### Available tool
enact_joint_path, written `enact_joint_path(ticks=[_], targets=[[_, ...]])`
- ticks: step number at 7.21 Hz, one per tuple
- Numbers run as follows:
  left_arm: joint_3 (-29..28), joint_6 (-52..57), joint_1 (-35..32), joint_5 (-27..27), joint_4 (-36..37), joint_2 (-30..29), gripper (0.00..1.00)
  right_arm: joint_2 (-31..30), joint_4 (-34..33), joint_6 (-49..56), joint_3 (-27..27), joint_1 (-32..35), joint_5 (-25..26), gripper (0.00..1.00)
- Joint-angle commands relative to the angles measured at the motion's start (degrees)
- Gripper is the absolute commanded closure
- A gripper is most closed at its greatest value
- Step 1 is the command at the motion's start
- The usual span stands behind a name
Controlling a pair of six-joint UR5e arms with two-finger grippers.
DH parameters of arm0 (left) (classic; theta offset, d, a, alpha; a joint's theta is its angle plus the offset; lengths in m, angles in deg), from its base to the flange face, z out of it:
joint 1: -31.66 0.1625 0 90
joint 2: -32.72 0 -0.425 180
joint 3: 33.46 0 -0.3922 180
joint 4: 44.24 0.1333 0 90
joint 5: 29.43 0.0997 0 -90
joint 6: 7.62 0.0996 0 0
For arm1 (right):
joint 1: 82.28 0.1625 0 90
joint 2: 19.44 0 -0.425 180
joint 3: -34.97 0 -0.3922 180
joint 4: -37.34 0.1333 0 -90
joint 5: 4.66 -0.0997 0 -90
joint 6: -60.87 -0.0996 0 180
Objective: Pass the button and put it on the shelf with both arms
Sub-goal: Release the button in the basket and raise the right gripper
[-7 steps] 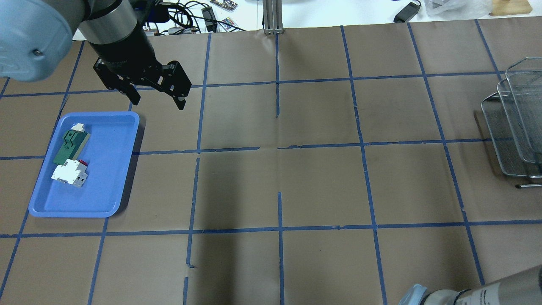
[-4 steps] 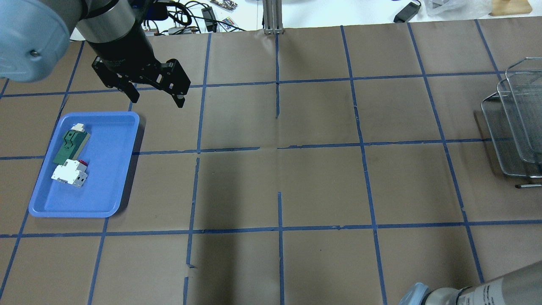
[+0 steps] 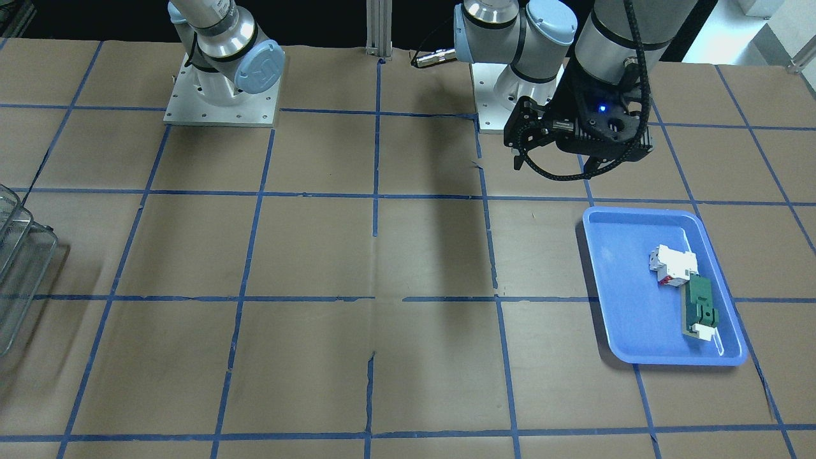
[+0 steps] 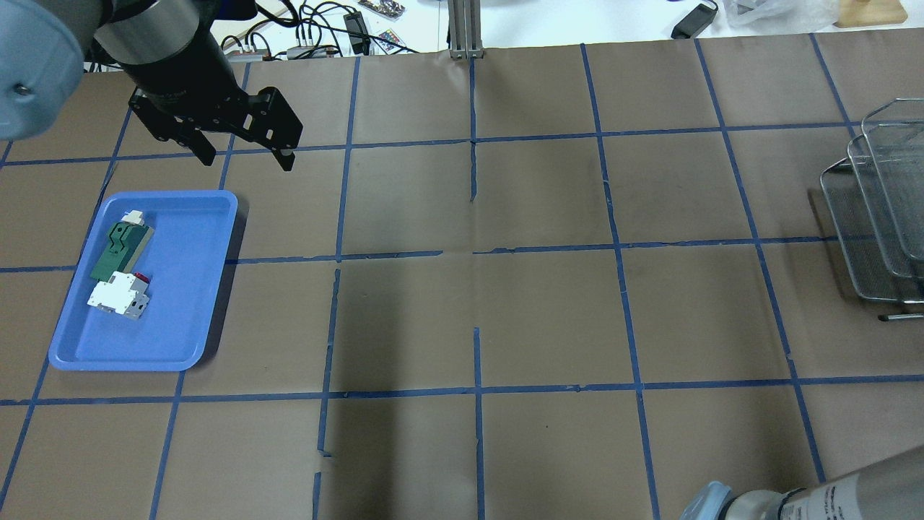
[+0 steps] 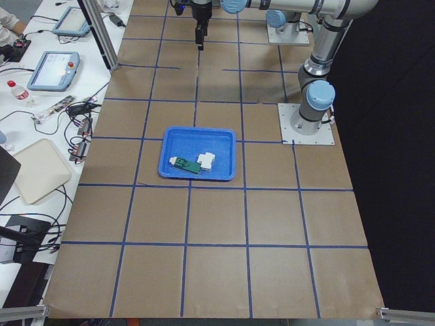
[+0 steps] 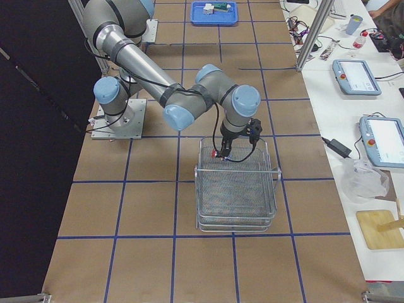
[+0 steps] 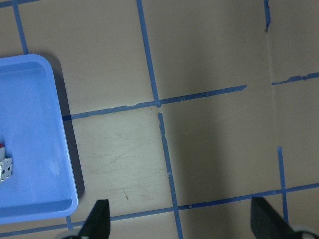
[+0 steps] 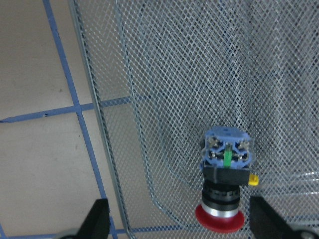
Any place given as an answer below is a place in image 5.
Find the aluminium frame post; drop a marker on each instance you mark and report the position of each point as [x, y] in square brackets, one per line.
[93, 17]

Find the near teach pendant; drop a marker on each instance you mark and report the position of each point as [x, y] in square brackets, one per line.
[55, 71]

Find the green relay module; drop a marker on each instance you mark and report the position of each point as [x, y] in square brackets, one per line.
[185, 165]

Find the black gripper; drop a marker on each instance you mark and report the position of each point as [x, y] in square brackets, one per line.
[201, 13]

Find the teach pendant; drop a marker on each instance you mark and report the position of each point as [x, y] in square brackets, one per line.
[55, 71]
[72, 23]

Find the blue plastic tray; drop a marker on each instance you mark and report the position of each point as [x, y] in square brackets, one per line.
[190, 143]

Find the beige plastic tray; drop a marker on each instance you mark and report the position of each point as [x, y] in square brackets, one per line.
[42, 170]

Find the black power adapter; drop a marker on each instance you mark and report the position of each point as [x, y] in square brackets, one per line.
[117, 21]

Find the black monitor stand base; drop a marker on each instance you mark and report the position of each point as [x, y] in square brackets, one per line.
[21, 238]

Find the far teach pendant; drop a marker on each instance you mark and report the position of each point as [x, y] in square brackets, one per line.
[72, 23]

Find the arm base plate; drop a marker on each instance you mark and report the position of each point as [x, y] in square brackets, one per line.
[297, 131]
[292, 34]

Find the red cap water bottle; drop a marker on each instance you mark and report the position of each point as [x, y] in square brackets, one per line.
[21, 94]

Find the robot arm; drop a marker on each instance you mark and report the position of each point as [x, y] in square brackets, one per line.
[338, 15]
[284, 21]

